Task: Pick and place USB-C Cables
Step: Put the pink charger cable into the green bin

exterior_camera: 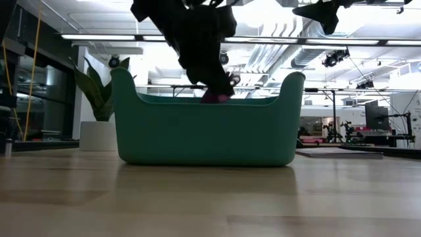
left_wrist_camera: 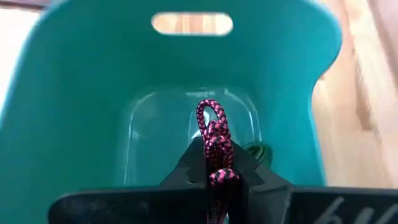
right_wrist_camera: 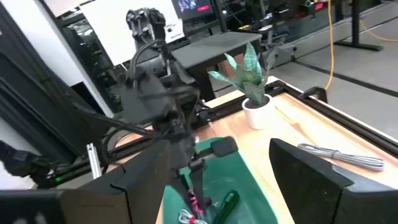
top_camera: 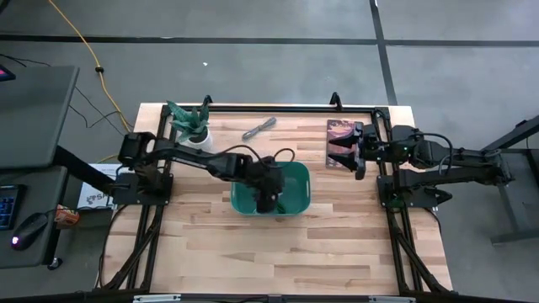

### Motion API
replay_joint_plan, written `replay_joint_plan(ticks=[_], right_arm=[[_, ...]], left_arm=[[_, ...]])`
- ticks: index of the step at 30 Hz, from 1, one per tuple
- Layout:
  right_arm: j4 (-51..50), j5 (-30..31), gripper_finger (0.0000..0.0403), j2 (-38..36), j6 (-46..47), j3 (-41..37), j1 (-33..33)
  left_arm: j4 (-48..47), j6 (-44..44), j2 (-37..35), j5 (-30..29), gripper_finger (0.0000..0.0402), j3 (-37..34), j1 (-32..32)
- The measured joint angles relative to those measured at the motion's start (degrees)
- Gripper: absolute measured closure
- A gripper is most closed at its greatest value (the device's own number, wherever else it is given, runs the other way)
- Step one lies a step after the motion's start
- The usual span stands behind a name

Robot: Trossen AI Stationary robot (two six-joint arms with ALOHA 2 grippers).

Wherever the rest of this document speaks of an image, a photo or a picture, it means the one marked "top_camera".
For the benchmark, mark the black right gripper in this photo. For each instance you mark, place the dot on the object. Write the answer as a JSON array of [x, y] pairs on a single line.
[[360, 147]]

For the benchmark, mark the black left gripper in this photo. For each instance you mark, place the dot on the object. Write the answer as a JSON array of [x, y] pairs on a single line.
[[267, 179]]

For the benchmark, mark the teal plastic storage bin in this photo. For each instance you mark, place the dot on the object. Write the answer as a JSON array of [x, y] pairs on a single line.
[[297, 189]]

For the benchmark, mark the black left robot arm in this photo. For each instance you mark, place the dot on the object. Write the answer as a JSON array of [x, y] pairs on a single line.
[[189, 155]]

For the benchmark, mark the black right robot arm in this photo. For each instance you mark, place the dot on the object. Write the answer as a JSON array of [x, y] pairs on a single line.
[[442, 153]]

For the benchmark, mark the grey flat mat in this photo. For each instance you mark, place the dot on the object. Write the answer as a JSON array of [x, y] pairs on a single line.
[[339, 128]]

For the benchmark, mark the white plant pot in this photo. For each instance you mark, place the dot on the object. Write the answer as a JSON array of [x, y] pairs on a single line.
[[205, 141]]

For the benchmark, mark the green snake plant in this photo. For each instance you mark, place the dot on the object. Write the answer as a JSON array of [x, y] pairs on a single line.
[[189, 120]]

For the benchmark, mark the black floor stand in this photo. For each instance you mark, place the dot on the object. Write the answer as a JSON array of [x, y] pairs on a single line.
[[511, 177]]

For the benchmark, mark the white printed sheet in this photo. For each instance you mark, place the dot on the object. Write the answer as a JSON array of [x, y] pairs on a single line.
[[94, 195]]

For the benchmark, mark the orange small box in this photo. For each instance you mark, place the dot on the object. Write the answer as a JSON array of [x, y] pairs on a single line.
[[66, 214]]

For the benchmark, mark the black computer mouse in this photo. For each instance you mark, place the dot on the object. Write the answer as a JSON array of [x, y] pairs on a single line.
[[28, 230]]

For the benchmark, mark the grey side desk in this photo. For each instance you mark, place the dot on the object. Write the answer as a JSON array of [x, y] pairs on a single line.
[[33, 113]]

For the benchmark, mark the black keyboard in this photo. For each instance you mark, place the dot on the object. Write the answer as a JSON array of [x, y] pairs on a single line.
[[6, 206]]

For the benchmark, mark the black aluminium table frame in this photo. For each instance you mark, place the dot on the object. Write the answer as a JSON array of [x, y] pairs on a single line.
[[273, 108]]

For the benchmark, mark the silver frame bracket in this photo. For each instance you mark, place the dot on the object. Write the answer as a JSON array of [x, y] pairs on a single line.
[[156, 298]]

